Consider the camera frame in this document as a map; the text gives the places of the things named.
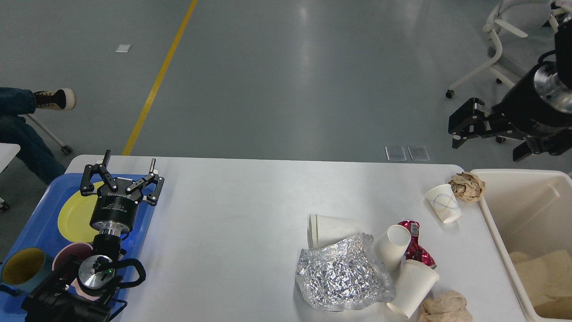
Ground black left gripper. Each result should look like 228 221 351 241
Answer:
79 149 165 235

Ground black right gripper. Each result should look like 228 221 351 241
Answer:
449 63 572 162

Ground yellow plastic plate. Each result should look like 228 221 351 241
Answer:
58 192 119 243

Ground brown paper ball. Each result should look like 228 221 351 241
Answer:
449 172 486 203

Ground pink mug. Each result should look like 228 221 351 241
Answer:
52 242 101 300

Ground small scribbled paper cup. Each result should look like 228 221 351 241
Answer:
425 184 462 224

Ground large brown paper bag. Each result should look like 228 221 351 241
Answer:
509 250 572 306

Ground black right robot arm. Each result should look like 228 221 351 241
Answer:
449 21 572 161

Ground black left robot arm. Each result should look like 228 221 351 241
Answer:
21 150 165 322

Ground white chair leg left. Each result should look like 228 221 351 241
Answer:
26 114 73 155

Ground white plastic bin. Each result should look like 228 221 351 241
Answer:
472 169 571 322

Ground blue plastic tray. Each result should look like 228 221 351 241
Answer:
0 173 155 322

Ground teal mug yellow inside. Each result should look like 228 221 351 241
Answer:
1 247 54 297

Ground white table edge left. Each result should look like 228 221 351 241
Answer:
0 143 20 173

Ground seated person in jeans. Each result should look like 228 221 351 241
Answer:
0 87 77 185

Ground crushed red can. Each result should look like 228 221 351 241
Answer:
398 220 437 269

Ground upright white paper cup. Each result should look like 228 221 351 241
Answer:
374 225 411 271

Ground front white paper cup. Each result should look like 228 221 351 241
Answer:
387 259 439 318

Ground crumpled brown paper front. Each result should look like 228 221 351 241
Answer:
418 291 474 322

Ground lying white paper cup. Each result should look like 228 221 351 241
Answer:
307 214 363 249

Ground crumpled aluminium foil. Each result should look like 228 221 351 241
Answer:
295 233 396 311

